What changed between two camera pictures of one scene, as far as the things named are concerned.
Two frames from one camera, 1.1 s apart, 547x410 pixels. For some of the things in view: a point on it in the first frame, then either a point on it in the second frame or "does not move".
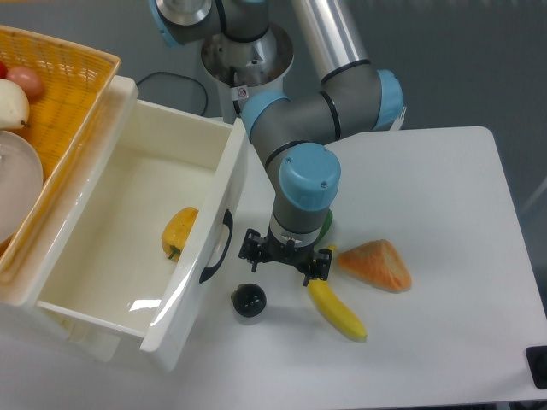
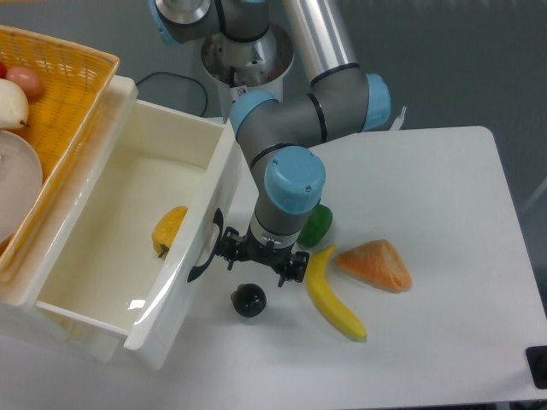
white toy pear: [14, 106] does not move
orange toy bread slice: [378, 263] does not move
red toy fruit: [3, 70] does not move
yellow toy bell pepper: [176, 231] → [165, 229]
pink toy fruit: [28, 79] does not move
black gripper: [299, 257] → [248, 248]
